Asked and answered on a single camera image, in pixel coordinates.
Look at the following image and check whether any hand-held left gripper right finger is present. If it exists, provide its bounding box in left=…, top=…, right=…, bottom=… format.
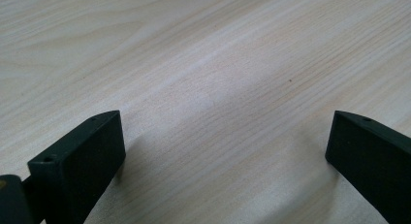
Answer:
left=325, top=110, right=411, bottom=224

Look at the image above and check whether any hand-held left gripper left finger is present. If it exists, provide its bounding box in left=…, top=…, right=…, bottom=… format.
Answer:
left=27, top=110, right=127, bottom=224

